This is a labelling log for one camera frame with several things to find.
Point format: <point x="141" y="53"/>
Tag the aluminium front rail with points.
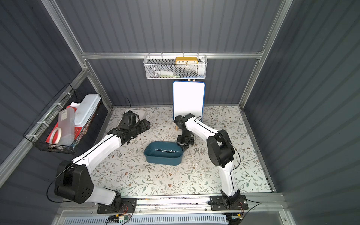
<point x="182" y="204"/>

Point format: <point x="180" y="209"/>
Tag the black wire wall basket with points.
<point x="40" y="129"/>

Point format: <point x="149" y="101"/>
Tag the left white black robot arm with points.
<point x="73" y="181"/>

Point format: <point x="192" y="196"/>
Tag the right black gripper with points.
<point x="184" y="140"/>

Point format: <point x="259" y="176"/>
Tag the red box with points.
<point x="78" y="130"/>

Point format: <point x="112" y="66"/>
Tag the white wire mesh basket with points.
<point x="186" y="72"/>

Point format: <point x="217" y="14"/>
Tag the white tape roll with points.
<point x="55" y="135"/>

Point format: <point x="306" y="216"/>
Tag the teal plastic storage tray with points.
<point x="164" y="153"/>

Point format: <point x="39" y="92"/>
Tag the white marker pen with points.
<point x="166" y="74"/>

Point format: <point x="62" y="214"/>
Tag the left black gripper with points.
<point x="143" y="125"/>

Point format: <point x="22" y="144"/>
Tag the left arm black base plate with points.
<point x="125" y="205"/>

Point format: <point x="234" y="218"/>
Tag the white board with blue frame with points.
<point x="188" y="97"/>

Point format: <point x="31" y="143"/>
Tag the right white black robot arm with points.
<point x="220" y="150"/>

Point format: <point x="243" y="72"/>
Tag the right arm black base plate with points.
<point x="222" y="203"/>

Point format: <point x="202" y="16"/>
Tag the yellow clock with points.
<point x="183" y="60"/>

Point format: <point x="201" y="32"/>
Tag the translucent plastic container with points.
<point x="66" y="123"/>

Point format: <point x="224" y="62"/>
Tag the interior design trends book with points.
<point x="140" y="113"/>

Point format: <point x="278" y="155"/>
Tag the white plastic case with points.
<point x="86" y="109"/>

